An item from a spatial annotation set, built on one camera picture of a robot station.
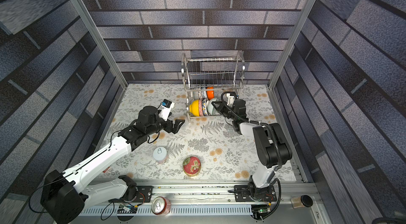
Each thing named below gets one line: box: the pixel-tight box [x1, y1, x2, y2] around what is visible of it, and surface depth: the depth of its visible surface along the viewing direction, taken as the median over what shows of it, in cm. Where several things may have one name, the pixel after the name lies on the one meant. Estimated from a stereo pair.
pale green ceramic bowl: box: [206, 98, 220, 116], surface depth 92 cm
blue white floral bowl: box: [200, 86, 208, 100], surface depth 101 cm
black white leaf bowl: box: [198, 99, 204, 117], surface depth 94 cm
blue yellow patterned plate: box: [201, 98, 209, 117], surface depth 94 cm
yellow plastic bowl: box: [189, 99, 200, 117], surface depth 96 cm
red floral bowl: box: [182, 155, 202, 177], surface depth 81 cm
